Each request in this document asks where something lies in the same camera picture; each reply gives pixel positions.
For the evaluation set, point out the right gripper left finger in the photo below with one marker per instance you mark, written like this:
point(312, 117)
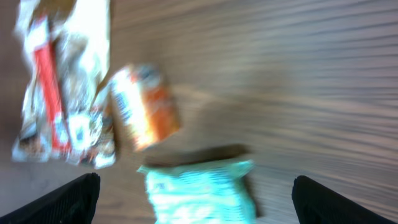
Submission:
point(74, 202)

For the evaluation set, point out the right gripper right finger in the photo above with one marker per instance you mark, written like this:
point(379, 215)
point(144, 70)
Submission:
point(317, 204)

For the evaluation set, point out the teal wet wipes pack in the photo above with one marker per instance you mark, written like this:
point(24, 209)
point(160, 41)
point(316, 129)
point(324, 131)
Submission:
point(208, 192)

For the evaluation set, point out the orange small box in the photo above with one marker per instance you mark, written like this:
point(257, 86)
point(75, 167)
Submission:
point(145, 104)

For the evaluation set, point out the red snack bar packet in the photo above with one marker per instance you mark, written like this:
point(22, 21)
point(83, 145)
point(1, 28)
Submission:
point(39, 43)

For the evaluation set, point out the beige snack bag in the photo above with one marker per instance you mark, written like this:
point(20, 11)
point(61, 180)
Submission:
point(80, 37)

